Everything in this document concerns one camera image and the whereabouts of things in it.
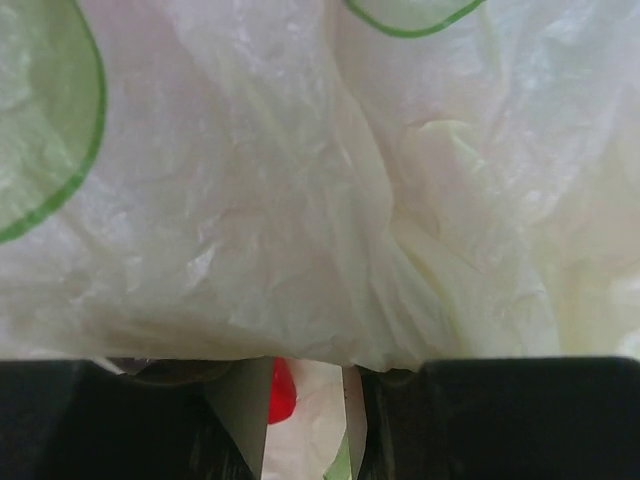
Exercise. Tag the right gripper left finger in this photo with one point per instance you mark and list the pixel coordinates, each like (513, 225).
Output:
(77, 420)

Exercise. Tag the green plastic grocery bag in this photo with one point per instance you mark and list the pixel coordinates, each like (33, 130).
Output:
(366, 184)

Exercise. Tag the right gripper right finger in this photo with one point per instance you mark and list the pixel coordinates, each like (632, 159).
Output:
(544, 418)

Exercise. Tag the red chili pepper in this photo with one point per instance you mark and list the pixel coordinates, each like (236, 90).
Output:
(283, 397)

